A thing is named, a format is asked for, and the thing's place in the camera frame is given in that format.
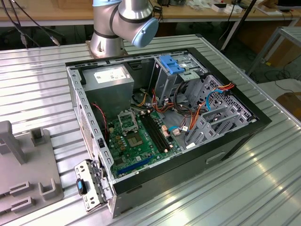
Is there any metal socket cover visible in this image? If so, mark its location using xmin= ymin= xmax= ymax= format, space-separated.
xmin=117 ymin=110 xmax=139 ymax=136

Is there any metal expansion bracket panel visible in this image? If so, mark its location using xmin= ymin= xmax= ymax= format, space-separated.
xmin=74 ymin=159 xmax=113 ymax=212

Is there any grey parts rack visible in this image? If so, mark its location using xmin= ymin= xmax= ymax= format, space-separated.
xmin=0 ymin=120 xmax=64 ymax=214

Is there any grey metal optical drive cage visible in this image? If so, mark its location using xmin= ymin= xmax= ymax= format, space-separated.
xmin=150 ymin=54 xmax=207 ymax=106

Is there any black RAM slot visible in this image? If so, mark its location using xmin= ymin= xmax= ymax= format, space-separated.
xmin=147 ymin=112 xmax=174 ymax=149
xmin=141 ymin=113 xmax=166 ymax=153

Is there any blue data wire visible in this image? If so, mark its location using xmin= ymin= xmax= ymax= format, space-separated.
xmin=206 ymin=90 xmax=222 ymax=112

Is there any black tripod pole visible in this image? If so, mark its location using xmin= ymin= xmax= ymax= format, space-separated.
xmin=220 ymin=0 xmax=257 ymax=51

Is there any black clip with blue band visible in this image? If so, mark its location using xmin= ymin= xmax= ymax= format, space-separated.
xmin=76 ymin=178 xmax=88 ymax=195

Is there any brown cardboard box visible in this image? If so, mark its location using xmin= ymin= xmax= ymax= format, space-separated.
xmin=275 ymin=92 xmax=301 ymax=118

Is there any green motherboard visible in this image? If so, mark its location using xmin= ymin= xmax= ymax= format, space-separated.
xmin=107 ymin=109 xmax=183 ymax=177

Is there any red black twisted wire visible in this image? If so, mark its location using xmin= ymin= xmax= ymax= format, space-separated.
xmin=91 ymin=102 xmax=109 ymax=139

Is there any orange yellow power wire bundle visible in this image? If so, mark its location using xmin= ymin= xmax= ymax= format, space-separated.
xmin=151 ymin=82 xmax=236 ymax=132

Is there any black open PC case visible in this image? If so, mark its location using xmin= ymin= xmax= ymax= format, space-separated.
xmin=64 ymin=47 xmax=273 ymax=218

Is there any grey power supply unit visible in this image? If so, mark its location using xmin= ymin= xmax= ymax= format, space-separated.
xmin=81 ymin=65 xmax=135 ymax=113

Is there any blue expansion slot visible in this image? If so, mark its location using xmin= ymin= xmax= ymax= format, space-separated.
xmin=117 ymin=154 xmax=156 ymax=176

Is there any wooden desk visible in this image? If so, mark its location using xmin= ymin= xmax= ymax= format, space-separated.
xmin=0 ymin=0 xmax=301 ymax=28

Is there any aluminium frame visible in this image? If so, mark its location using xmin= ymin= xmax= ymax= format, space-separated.
xmin=246 ymin=26 xmax=301 ymax=83

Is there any grey metal disk bay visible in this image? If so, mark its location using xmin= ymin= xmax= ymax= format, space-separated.
xmin=184 ymin=75 xmax=257 ymax=150

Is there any blue plastic drive bracket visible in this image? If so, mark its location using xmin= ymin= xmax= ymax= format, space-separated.
xmin=159 ymin=55 xmax=186 ymax=75

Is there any thick black cable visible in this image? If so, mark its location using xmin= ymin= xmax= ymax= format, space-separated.
xmin=175 ymin=81 xmax=200 ymax=116

